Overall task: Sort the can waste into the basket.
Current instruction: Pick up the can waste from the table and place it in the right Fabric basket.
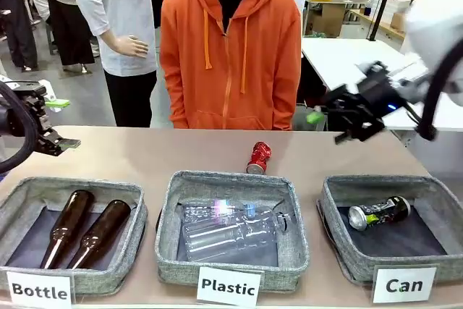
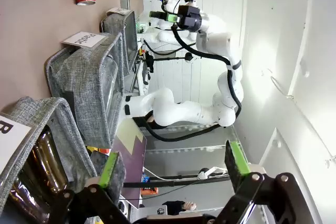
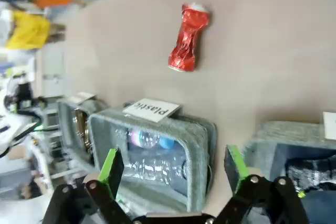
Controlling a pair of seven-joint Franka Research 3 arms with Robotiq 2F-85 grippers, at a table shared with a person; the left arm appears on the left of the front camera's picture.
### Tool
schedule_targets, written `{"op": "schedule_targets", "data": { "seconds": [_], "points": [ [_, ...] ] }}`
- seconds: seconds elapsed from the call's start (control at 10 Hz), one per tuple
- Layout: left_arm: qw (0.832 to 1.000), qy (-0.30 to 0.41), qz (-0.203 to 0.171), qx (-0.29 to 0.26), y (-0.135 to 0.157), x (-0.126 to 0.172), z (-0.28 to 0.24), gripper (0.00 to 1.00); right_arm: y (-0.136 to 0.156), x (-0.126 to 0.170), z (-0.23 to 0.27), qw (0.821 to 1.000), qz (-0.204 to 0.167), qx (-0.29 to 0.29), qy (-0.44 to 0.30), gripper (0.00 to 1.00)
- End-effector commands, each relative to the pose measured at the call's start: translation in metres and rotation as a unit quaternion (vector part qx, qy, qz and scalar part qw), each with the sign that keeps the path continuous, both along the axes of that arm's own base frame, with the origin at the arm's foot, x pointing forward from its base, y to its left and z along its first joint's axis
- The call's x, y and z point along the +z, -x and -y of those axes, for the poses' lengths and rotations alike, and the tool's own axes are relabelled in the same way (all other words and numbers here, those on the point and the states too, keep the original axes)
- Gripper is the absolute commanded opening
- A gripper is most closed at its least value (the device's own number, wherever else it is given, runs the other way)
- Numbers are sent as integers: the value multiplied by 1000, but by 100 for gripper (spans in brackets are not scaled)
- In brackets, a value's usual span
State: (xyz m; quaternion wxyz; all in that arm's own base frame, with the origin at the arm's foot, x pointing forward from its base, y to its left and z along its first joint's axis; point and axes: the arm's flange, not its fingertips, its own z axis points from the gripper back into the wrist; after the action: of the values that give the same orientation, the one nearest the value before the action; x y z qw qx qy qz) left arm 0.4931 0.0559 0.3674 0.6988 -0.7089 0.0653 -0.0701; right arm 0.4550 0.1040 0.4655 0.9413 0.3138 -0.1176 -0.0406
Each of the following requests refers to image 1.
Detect crushed red drink can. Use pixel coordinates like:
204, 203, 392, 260
246, 141, 273, 175

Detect grey fabric basket Can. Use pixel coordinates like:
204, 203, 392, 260
316, 174, 463, 287

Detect stack of white boxes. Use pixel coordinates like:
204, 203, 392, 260
382, 0, 412, 25

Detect grey fabric basket Plastic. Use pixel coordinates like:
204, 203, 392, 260
154, 170, 311, 294

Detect wooden shelf board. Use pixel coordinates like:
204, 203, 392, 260
349, 8, 407, 41

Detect white label Bottle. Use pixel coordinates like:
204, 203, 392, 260
6, 270, 73, 306

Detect crushed black drink can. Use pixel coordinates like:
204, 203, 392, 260
348, 195, 412, 232

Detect brown glass bottle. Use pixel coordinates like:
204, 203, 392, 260
67, 199, 132, 271
39, 189, 95, 270

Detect large clear plastic bottle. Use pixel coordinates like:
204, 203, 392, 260
182, 207, 292, 263

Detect person in grey shirt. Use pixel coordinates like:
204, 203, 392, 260
75, 0, 158, 128

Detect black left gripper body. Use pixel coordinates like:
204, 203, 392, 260
0, 83, 50, 143

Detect black metal pole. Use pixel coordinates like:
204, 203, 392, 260
368, 0, 399, 41

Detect small clear plastic bottle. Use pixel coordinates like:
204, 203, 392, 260
182, 198, 262, 224

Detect small cardboard box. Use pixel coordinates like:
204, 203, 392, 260
390, 12, 408, 33

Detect white label Plastic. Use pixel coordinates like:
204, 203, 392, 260
196, 266, 262, 308

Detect white label Can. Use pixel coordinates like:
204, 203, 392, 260
372, 267, 438, 305

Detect bare forearm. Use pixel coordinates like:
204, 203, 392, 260
99, 30, 126, 57

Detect grey fabric basket Bottle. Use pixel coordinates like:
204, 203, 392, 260
0, 176, 149, 295

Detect person in dark clothes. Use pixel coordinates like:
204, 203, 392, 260
0, 0, 40, 73

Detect large cardboard box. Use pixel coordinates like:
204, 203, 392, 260
310, 4, 347, 38

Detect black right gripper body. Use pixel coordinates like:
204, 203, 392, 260
356, 62, 403, 117

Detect person in orange hoodie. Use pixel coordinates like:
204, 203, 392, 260
159, 0, 302, 132

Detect person in black skirt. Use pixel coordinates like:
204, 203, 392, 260
38, 0, 97, 73

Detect pale bare hand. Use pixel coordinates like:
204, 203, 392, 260
118, 35, 150, 59

